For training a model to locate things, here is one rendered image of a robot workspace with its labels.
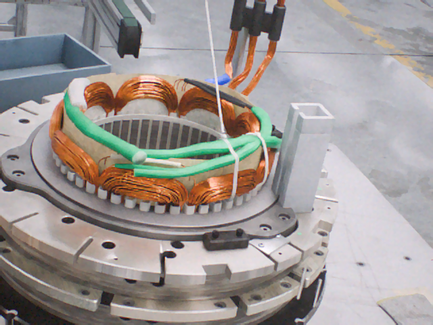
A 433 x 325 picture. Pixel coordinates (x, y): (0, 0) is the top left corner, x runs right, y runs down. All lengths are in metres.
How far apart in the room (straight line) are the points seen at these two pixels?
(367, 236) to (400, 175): 2.02
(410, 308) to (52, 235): 0.66
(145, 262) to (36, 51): 0.52
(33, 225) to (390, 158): 2.89
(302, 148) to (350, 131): 2.93
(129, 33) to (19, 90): 1.13
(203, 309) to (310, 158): 0.15
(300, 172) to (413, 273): 0.61
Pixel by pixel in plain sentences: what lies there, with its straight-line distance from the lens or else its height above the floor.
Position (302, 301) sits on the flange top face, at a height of 1.02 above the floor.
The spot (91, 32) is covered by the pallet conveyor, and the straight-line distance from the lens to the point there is 2.49.
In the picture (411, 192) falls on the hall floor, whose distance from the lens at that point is 3.28.
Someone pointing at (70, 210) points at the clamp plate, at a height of 1.10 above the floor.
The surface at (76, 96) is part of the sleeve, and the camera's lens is 0.72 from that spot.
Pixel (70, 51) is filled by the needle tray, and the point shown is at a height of 1.05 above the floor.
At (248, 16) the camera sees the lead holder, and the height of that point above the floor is 1.21.
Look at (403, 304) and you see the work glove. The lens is 1.22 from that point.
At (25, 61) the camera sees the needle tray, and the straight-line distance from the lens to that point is 1.11.
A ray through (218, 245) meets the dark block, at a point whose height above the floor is 1.10.
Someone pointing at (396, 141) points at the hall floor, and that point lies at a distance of 3.65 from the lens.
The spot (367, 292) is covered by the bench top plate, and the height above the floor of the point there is 0.78.
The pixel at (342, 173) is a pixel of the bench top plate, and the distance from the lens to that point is 1.52.
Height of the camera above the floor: 1.46
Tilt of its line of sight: 27 degrees down
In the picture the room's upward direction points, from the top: 10 degrees clockwise
